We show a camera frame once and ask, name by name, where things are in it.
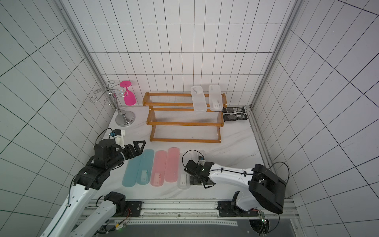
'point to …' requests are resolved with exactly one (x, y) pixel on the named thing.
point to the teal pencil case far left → (132, 169)
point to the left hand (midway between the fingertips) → (138, 147)
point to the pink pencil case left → (159, 170)
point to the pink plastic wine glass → (129, 98)
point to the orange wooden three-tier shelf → (175, 110)
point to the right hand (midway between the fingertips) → (195, 181)
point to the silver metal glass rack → (125, 118)
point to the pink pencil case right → (171, 174)
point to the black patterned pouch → (232, 113)
